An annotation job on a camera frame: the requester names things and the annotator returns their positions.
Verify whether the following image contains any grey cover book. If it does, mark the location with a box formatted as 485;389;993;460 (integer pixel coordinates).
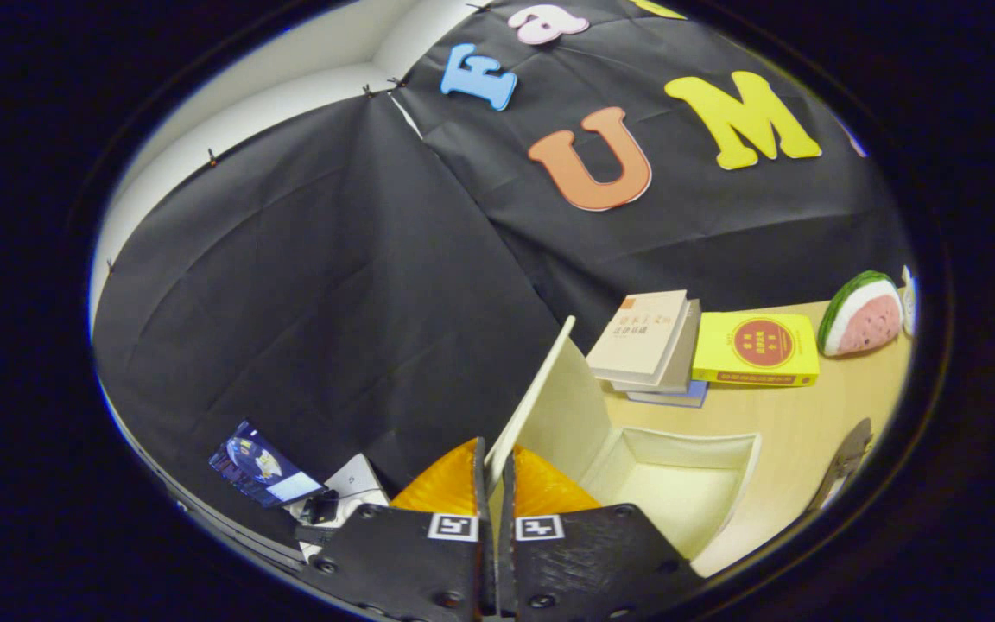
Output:
610;298;702;395

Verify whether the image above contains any cream storage box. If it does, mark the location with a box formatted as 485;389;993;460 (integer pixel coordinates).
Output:
485;315;763;578

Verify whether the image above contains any dark blue printed card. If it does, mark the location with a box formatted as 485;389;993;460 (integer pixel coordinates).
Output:
208;421;326;509

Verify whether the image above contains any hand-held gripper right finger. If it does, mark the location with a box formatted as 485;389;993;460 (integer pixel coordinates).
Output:
496;445;707;622

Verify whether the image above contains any watermelon slice plush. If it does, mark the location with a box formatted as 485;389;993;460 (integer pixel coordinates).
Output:
817;270;904;358

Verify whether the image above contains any brown fuzzy shoe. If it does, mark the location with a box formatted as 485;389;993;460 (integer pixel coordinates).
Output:
807;418;875;515

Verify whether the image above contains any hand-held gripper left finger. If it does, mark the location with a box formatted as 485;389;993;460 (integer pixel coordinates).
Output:
297;436;497;622

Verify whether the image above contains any white flat sheet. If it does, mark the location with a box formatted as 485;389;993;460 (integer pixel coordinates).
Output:
290;454;390;554

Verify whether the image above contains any yellow book with red circle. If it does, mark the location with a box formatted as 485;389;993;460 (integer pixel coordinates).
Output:
692;311;821;387

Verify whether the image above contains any beige cover book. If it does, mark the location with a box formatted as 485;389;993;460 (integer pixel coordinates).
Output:
586;289;690;385

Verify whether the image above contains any blue cover book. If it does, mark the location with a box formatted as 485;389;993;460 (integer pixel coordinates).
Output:
627;380;710;409

